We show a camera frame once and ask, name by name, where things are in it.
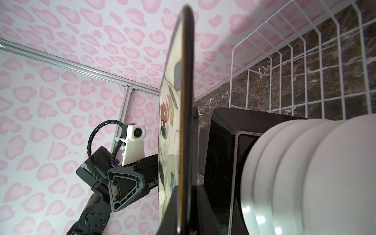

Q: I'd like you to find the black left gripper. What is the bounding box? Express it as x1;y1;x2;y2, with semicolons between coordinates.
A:
76;146;158;212

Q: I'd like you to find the white round plate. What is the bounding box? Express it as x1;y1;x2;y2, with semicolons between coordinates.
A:
302;114;376;235
254;119;329;235
240;119;301;235
272;119;344;235

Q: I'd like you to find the floral square plate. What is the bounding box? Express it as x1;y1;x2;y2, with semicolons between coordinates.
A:
158;5;197;235

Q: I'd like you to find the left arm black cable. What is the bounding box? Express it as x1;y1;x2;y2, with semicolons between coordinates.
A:
86;119;129;174

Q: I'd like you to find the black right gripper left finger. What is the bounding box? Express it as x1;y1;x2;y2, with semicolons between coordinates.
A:
157;186;182;235

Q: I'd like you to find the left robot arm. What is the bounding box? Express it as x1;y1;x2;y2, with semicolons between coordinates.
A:
67;146;158;235

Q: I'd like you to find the white wire dish rack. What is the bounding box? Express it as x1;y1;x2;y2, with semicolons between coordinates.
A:
229;1;376;120

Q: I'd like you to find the white round plate nearest front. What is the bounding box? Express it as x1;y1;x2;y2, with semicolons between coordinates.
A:
302;114;376;235

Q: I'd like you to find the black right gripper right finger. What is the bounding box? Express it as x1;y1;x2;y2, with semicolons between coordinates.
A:
195;185;221;235

